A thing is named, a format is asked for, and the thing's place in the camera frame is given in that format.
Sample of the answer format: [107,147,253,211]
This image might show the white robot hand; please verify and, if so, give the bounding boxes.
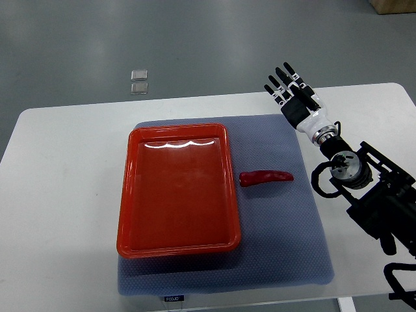
[264,62,336,143]

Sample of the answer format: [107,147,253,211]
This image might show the red pepper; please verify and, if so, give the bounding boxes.
[239,170,294,187]

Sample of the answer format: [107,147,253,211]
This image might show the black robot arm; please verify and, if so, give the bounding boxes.
[264,62,415,255]

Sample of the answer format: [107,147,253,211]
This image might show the red plastic tray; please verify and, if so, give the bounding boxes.
[116,123,241,259]

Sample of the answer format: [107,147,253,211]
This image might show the brown cardboard box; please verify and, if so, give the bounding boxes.
[369,0,416,15]

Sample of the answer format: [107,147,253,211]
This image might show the upper metal floor plate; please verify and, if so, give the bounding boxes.
[131,69,148,81]

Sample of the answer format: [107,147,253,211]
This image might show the white table leg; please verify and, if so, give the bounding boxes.
[337,296,356,312]

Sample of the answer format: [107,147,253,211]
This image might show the black mat label tag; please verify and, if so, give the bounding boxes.
[164,295,185,302]

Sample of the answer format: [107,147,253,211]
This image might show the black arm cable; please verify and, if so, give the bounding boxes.
[311,161,342,198]

